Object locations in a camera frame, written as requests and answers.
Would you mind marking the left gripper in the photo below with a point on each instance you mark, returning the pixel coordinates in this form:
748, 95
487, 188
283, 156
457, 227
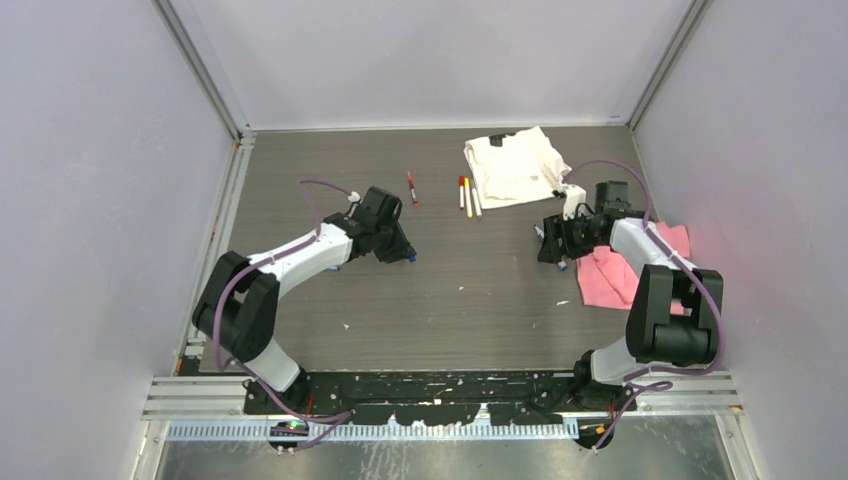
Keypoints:
400, 250

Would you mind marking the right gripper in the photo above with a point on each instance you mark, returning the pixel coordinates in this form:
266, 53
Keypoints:
556, 227

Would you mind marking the white blue marker pen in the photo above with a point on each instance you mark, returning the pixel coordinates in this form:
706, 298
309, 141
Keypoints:
540, 234

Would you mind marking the white acrylic marker grey tip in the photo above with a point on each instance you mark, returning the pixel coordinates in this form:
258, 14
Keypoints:
475, 203

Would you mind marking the white pen yellow end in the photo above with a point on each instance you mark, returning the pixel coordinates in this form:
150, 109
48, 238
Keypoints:
468, 202

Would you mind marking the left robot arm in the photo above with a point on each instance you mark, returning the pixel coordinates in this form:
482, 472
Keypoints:
238, 305

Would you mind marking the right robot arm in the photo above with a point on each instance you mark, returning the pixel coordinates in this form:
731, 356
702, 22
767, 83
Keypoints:
672, 325

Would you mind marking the orange brown gel pen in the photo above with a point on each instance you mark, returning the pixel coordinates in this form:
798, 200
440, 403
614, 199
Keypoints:
412, 190

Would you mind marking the pink cloth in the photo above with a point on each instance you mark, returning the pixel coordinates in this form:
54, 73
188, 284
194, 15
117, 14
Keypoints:
605, 278

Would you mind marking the white folded cloth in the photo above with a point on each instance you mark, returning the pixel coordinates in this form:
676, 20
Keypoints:
515, 168

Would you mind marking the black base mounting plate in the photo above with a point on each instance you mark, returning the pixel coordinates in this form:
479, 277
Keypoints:
442, 398

